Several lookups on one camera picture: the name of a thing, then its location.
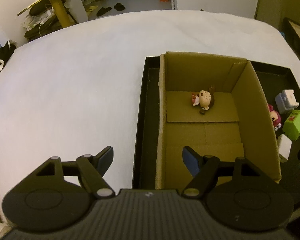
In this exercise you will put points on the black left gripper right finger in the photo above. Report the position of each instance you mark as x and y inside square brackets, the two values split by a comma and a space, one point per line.
[213, 176]

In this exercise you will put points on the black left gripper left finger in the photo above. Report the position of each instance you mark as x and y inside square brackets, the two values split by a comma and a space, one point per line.
[89, 169]

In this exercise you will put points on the brown cardboard box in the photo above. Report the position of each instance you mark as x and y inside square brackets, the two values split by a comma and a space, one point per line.
[238, 125]

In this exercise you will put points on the pink-haired doll figurine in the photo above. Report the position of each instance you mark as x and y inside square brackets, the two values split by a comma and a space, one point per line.
[275, 117]

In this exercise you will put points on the green hexagonal box toy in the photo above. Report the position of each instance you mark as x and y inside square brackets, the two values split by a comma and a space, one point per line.
[291, 126]

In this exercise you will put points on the lavender white cube toy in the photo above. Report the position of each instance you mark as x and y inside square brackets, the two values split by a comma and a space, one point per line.
[286, 101]

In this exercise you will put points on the white power adapter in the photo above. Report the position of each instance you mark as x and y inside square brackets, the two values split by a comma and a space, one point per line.
[284, 146]

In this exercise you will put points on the brown-haired doll figurine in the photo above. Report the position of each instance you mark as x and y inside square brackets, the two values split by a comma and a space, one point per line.
[205, 99]

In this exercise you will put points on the black shallow tray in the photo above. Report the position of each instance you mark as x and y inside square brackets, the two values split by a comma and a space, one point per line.
[273, 80]

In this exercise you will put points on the black white bag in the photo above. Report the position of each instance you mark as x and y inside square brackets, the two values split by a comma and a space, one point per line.
[6, 52]

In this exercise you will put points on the black slipper left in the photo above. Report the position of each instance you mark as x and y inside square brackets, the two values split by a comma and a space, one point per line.
[103, 11]

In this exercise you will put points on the black slipper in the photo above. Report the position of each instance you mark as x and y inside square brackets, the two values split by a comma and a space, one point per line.
[119, 7]
[103, 11]

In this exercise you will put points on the black framed box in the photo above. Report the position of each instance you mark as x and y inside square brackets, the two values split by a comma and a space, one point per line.
[292, 32]

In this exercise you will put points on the black slipper right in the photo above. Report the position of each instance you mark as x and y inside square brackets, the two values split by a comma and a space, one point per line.
[119, 7]

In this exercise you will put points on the round gold side table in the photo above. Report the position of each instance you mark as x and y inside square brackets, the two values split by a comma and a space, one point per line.
[59, 10]

